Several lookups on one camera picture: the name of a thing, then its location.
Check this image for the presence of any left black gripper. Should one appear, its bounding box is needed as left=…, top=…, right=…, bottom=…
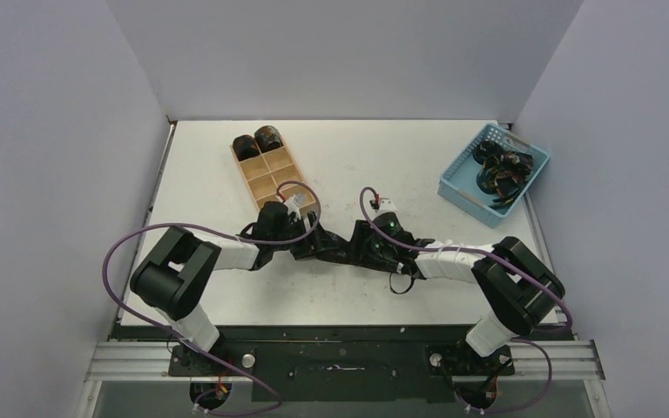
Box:
left=271, top=212, right=337, bottom=260

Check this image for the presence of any wooden compartment tray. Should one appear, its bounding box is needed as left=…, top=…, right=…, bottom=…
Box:
left=235, top=145, right=316, bottom=214

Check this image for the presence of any blue plastic basket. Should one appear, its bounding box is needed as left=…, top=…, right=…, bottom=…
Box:
left=437, top=123, right=550, bottom=227

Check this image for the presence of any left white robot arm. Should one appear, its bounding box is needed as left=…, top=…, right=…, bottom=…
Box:
left=130, top=202, right=319, bottom=375

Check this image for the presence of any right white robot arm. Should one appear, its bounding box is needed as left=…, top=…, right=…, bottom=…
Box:
left=364, top=211, right=566, bottom=374

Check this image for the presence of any colourful ties pile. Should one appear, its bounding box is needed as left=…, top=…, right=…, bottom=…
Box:
left=472, top=140, right=534, bottom=211

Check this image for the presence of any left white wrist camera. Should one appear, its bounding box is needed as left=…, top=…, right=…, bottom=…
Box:
left=283, top=193, right=306, bottom=219

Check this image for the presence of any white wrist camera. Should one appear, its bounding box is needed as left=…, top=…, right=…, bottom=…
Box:
left=370, top=197, right=397, bottom=217
left=283, top=193, right=306, bottom=219

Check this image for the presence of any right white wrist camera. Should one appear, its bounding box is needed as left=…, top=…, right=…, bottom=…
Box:
left=370, top=197, right=397, bottom=217

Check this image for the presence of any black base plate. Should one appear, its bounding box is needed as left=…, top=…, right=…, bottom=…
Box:
left=166, top=324, right=520, bottom=405

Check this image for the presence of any aluminium frame rail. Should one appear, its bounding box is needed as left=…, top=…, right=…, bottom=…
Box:
left=85, top=340, right=605, bottom=382

